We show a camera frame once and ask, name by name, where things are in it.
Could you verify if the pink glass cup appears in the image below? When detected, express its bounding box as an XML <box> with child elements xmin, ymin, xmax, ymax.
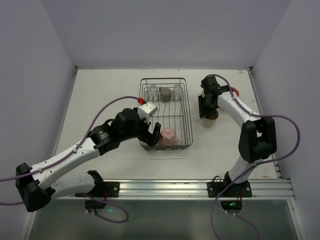
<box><xmin>159</xmin><ymin>127</ymin><xmax>183</xmax><ymax>146</ymax></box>

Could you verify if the beige tall cup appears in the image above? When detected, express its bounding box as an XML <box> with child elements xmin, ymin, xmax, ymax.
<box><xmin>201</xmin><ymin>113</ymin><xmax>219</xmax><ymax>128</ymax></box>

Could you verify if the pink tall cup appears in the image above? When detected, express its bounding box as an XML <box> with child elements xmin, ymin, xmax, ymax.
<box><xmin>230</xmin><ymin>87</ymin><xmax>240</xmax><ymax>99</ymax></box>

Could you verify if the clear glass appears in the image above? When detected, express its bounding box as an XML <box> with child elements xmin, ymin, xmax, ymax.
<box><xmin>148</xmin><ymin>84</ymin><xmax>159</xmax><ymax>101</ymax></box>
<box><xmin>172</xmin><ymin>84</ymin><xmax>183</xmax><ymax>100</ymax></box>

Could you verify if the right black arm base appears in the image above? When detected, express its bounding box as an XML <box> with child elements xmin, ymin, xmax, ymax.
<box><xmin>206</xmin><ymin>175</ymin><xmax>253</xmax><ymax>214</ymax></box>

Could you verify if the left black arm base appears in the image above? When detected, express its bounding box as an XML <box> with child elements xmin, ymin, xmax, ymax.
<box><xmin>84</xmin><ymin>181</ymin><xmax>120</xmax><ymax>211</ymax></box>

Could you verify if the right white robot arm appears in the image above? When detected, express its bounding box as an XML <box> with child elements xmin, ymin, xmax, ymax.
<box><xmin>198</xmin><ymin>74</ymin><xmax>277</xmax><ymax>184</ymax></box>

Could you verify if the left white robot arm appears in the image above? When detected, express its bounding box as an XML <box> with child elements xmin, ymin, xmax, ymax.
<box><xmin>15</xmin><ymin>102</ymin><xmax>162</xmax><ymax>212</ymax></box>

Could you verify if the grey-beige small mug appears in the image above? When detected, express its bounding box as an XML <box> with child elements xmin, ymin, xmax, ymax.
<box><xmin>159</xmin><ymin>87</ymin><xmax>172</xmax><ymax>102</ymax></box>

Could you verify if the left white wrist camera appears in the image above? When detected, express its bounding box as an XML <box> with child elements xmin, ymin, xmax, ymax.
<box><xmin>137</xmin><ymin>101</ymin><xmax>158</xmax><ymax>124</ymax></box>

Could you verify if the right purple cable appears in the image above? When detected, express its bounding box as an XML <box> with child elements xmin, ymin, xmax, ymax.
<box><xmin>209</xmin><ymin>73</ymin><xmax>301</xmax><ymax>240</ymax></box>

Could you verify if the wire dish rack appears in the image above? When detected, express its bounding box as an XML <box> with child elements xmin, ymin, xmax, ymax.
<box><xmin>139</xmin><ymin>77</ymin><xmax>193</xmax><ymax>151</ymax></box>

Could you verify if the aluminium mounting rail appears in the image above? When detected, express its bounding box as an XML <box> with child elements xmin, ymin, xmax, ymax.
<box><xmin>62</xmin><ymin>178</ymin><xmax>293</xmax><ymax>201</ymax></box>

